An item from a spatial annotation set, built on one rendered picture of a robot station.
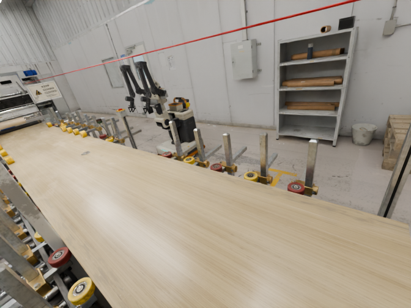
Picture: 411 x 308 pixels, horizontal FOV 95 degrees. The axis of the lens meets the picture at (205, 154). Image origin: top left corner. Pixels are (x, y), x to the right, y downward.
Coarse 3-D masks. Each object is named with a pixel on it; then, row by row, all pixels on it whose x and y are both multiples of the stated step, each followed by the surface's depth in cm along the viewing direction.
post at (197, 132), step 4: (196, 128) 136; (196, 132) 135; (200, 132) 137; (196, 136) 137; (200, 136) 138; (196, 140) 139; (200, 140) 139; (196, 144) 141; (200, 144) 140; (200, 148) 141; (200, 152) 143; (200, 156) 145; (204, 156) 146; (200, 160) 147; (204, 160) 147
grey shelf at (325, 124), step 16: (336, 32) 228; (352, 32) 219; (288, 48) 302; (304, 48) 289; (320, 48) 278; (352, 48) 230; (288, 64) 274; (304, 64) 299; (320, 64) 286; (336, 64) 275; (288, 96) 335; (304, 96) 320; (320, 96) 306; (336, 96) 293; (288, 112) 306; (304, 112) 293; (320, 112) 282; (336, 112) 272; (288, 128) 342; (304, 128) 331; (320, 128) 321; (336, 128) 311
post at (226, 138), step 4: (224, 136) 121; (228, 136) 121; (224, 140) 122; (228, 140) 122; (224, 144) 124; (228, 144) 123; (224, 148) 126; (228, 148) 124; (224, 152) 127; (228, 152) 125; (228, 156) 127; (228, 160) 129; (232, 160) 131; (228, 164) 131; (228, 172) 134; (232, 172) 134
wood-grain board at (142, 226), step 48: (0, 144) 280; (48, 144) 238; (96, 144) 207; (48, 192) 133; (96, 192) 123; (144, 192) 114; (192, 192) 107; (240, 192) 100; (288, 192) 94; (96, 240) 88; (144, 240) 83; (192, 240) 79; (240, 240) 75; (288, 240) 72; (336, 240) 69; (384, 240) 66; (144, 288) 65; (192, 288) 63; (240, 288) 60; (288, 288) 58; (336, 288) 56; (384, 288) 54
